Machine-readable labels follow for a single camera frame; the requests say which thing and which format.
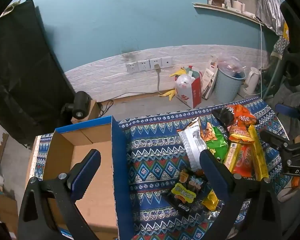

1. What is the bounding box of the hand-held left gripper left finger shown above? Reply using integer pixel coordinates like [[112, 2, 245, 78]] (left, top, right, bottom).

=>
[[17, 149, 102, 240]]

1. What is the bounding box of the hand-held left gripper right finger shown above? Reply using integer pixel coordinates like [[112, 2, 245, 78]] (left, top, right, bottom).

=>
[[199, 149, 282, 240]]

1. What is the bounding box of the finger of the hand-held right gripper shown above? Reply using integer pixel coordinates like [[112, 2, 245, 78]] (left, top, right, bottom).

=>
[[259, 129, 290, 153], [275, 103, 300, 141]]

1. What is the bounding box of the long golden yellow packet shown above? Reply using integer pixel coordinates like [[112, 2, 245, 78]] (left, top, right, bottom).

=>
[[247, 124, 270, 182]]

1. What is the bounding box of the white and orange snack packet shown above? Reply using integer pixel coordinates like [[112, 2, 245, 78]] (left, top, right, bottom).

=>
[[177, 124, 208, 172]]

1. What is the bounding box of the cardboard box with blue rim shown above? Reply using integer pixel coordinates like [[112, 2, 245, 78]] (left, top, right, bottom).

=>
[[42, 116, 134, 240]]

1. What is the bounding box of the red-orange biscuit packet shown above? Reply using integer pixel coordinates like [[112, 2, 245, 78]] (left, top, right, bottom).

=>
[[224, 141, 254, 178]]

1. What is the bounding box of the small bright yellow packet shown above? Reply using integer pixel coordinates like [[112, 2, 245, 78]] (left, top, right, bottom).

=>
[[202, 190, 219, 212]]

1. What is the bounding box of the black and yellow snack packet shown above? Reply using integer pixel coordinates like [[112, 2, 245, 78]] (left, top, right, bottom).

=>
[[162, 169, 210, 215]]

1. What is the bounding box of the grey clothing pile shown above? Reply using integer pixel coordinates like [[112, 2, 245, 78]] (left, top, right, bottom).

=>
[[270, 80, 300, 110]]

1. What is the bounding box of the green snack packet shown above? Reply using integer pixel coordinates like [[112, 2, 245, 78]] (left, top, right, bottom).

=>
[[199, 122, 229, 163]]

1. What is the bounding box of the green metal pole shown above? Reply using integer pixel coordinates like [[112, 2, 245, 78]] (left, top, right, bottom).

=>
[[261, 57, 280, 100]]

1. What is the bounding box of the large orange snack packet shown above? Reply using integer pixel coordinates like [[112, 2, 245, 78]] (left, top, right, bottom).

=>
[[226, 104, 259, 127]]

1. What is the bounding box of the white electric kettle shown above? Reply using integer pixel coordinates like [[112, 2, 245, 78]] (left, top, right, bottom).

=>
[[244, 67, 262, 97]]

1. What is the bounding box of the black crumpled snack packet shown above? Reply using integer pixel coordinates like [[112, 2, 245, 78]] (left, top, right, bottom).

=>
[[212, 107, 235, 125]]

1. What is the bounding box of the blue patterned tablecloth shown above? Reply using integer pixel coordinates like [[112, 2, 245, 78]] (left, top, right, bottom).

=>
[[34, 96, 290, 240]]

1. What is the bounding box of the small brown cardboard box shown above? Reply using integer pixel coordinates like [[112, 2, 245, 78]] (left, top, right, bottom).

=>
[[71, 99, 103, 124]]

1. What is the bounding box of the light blue trash bin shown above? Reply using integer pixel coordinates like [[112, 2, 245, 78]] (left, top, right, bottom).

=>
[[214, 66, 246, 103]]

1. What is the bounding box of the grey patterned cloth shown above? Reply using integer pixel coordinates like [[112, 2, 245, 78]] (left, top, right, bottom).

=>
[[270, 36, 290, 60]]

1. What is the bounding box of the red and white paper bag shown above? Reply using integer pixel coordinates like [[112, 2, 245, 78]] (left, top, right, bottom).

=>
[[175, 74, 203, 109]]

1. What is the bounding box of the banana peel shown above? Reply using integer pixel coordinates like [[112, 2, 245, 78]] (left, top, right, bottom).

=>
[[159, 89, 176, 100], [170, 67, 190, 77]]

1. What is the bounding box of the white paper carton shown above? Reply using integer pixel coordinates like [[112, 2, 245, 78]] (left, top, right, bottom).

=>
[[202, 60, 218, 99]]

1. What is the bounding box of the flat cardboard sheet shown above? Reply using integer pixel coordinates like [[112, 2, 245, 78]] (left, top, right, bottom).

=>
[[0, 192, 19, 233]]

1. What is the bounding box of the silver foil sheet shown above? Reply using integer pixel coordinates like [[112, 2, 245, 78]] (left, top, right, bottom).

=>
[[255, 0, 285, 35]]

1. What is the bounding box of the white paper roll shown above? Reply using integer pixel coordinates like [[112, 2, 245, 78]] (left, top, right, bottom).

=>
[[232, 0, 244, 12]]

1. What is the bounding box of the black backdrop cloth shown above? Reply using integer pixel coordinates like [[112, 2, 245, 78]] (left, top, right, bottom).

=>
[[0, 0, 75, 144]]

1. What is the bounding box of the black floor cable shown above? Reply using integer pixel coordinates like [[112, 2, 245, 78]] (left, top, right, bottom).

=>
[[97, 99, 114, 118]]

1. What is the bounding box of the white cable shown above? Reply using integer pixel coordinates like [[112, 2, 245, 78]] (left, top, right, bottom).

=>
[[255, 16, 265, 98]]

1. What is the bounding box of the black round frame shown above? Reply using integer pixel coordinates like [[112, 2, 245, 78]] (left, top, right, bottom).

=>
[[280, 1, 300, 85]]

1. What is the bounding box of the grey plug with cable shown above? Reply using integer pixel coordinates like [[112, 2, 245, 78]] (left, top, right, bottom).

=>
[[154, 64, 165, 95]]

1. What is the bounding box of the white wall shelf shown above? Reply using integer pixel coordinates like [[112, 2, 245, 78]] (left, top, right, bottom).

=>
[[192, 2, 268, 27]]

